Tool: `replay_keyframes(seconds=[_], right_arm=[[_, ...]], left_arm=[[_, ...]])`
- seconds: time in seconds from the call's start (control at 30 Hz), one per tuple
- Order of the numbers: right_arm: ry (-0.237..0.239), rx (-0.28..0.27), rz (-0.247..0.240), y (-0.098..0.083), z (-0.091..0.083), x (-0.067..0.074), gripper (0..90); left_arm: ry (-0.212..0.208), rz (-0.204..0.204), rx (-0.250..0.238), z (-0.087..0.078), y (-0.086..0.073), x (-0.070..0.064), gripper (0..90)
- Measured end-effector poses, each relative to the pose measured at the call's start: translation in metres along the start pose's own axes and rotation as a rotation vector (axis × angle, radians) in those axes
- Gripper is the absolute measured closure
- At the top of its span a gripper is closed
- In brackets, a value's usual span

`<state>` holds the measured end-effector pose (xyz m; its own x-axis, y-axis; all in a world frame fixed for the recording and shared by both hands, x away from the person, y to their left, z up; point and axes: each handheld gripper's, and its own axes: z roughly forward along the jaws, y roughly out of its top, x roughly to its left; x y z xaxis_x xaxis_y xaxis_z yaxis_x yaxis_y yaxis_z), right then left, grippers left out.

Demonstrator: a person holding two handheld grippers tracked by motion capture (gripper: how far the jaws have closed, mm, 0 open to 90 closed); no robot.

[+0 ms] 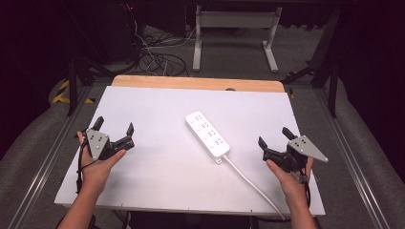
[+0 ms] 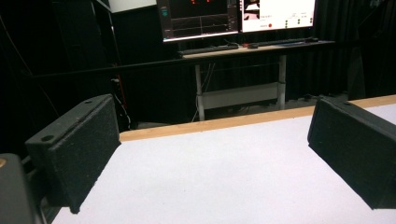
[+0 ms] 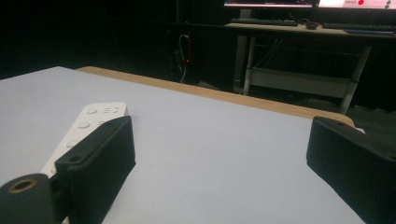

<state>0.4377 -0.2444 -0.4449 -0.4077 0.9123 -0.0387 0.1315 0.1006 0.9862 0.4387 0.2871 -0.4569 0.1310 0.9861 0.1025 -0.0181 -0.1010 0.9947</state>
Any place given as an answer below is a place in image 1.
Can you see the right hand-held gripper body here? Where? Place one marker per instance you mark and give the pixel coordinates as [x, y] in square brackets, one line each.
[294, 152]

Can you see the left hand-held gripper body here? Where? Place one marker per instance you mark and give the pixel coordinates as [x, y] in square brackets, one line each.
[102, 147]

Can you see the white power strip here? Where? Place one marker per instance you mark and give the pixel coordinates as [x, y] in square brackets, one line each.
[207, 134]

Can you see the person's left hand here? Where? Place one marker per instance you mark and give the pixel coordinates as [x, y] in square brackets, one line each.
[95, 168]

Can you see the person's right hand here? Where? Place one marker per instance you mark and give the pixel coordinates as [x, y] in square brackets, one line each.
[291, 182]

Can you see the yellow black hazard tape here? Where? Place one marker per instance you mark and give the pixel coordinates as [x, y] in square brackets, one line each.
[65, 93]

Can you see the black metal stand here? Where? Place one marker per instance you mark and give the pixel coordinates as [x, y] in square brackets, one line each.
[321, 63]
[78, 79]

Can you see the white board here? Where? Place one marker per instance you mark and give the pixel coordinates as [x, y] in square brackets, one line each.
[178, 159]

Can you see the wooden table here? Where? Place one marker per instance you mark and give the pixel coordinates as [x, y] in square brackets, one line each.
[197, 83]

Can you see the black computer case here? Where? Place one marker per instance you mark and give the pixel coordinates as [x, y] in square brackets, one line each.
[121, 31]

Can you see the white metal table frame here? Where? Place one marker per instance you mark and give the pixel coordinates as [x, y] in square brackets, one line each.
[235, 31]

